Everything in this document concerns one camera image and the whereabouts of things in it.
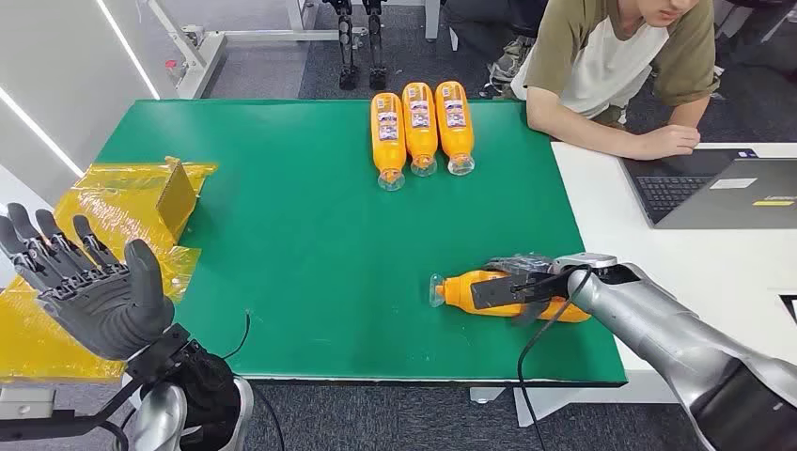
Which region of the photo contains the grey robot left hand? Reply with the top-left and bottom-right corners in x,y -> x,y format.
0,202 -> 177,363

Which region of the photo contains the person's right hand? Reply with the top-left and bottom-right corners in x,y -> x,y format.
634,124 -> 702,161

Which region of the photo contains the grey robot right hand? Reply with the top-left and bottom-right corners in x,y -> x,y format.
470,254 -> 570,328

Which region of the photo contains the orange detergent bottle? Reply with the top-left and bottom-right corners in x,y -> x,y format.
401,82 -> 440,179
370,91 -> 408,193
429,269 -> 593,325
434,80 -> 477,178

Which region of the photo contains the grey laptop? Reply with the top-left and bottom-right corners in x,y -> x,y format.
621,147 -> 797,230

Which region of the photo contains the yellow film wrapped box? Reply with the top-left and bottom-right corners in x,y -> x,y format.
0,156 -> 219,384

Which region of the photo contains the person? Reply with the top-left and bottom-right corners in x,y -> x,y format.
510,0 -> 720,162

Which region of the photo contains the white desk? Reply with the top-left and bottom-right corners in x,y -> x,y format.
470,141 -> 797,428

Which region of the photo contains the person's grey sneaker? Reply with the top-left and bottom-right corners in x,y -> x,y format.
479,34 -> 537,101

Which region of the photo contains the green table mat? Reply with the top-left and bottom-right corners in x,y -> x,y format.
93,99 -> 629,387

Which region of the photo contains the black robot leg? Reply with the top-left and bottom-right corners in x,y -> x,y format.
323,0 -> 361,92
363,0 -> 388,92

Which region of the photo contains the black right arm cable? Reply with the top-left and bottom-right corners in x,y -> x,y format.
510,266 -> 593,451

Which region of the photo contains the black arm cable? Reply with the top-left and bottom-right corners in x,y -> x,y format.
221,311 -> 288,451
510,266 -> 593,451

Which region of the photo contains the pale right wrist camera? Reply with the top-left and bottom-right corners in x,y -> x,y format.
551,252 -> 618,275

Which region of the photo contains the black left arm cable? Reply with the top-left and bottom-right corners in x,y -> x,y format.
221,311 -> 288,451

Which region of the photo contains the white metal frame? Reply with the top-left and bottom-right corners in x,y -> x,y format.
146,0 -> 444,101

